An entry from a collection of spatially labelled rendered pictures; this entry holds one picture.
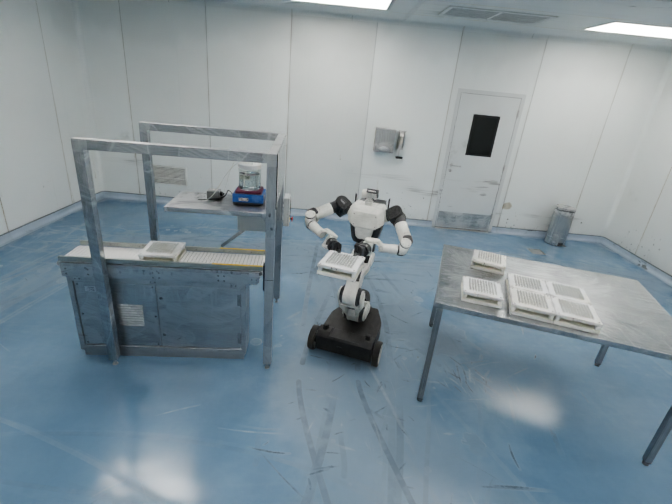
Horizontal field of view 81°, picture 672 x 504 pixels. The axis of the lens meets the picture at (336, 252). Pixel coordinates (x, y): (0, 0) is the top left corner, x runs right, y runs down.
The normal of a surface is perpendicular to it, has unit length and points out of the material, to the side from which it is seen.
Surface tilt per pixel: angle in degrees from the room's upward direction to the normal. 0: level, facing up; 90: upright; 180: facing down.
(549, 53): 90
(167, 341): 90
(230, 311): 90
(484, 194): 90
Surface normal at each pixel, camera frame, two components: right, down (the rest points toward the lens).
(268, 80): -0.02, 0.39
